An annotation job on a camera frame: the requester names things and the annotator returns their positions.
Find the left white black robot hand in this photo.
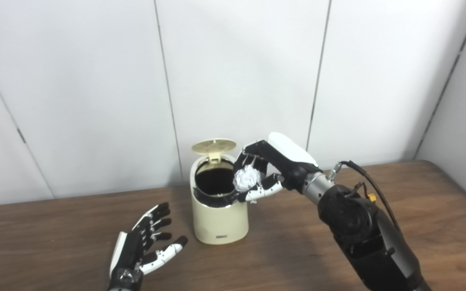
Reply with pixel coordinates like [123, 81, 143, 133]
[108, 202, 189, 291]

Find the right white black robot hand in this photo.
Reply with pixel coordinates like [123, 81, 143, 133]
[233, 132, 324, 203]

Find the white paper ball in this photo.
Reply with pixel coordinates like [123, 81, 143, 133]
[233, 164, 263, 192]

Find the cream round bin lid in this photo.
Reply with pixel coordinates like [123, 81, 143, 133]
[191, 139, 237, 163]

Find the cream-colored round bin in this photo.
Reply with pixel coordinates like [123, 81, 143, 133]
[190, 153, 250, 245]

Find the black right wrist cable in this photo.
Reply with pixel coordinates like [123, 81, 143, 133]
[326, 160, 401, 233]

